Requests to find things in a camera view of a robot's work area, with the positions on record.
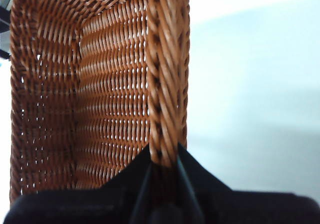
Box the brown wicker basket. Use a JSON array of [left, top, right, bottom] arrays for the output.
[[9, 0, 191, 205]]

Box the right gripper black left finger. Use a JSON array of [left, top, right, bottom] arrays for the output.
[[3, 144, 153, 224]]

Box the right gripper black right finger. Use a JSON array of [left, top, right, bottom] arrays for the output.
[[174, 143, 320, 224]]

